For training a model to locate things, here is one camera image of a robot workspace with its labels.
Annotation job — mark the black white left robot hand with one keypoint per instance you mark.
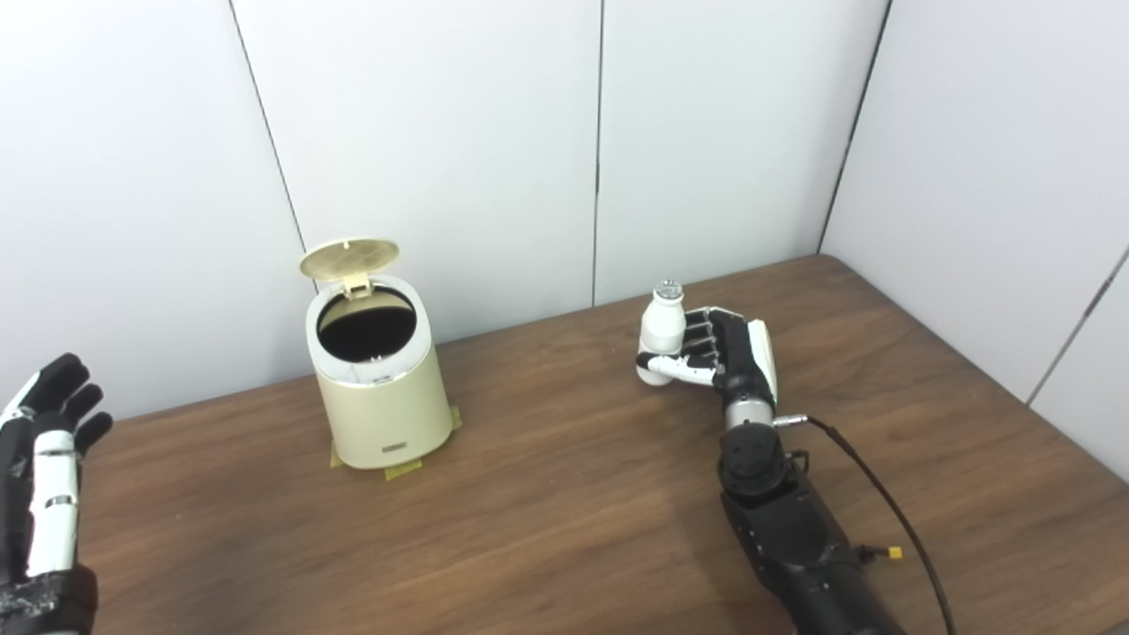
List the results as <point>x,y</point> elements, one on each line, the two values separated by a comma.
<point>18,503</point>

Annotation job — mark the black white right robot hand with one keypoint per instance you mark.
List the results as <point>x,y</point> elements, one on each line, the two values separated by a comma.
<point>741,362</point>

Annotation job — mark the small white plastic bottle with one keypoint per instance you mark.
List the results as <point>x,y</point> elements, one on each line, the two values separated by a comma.
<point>663,326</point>

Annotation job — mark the cream-colored bin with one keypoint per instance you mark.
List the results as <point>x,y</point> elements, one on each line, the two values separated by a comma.
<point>388,414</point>

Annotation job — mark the cream round bin lid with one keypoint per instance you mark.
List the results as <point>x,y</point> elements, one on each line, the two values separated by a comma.
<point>347,257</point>

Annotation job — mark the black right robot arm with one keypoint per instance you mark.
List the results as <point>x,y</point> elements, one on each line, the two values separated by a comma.
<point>776,511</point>

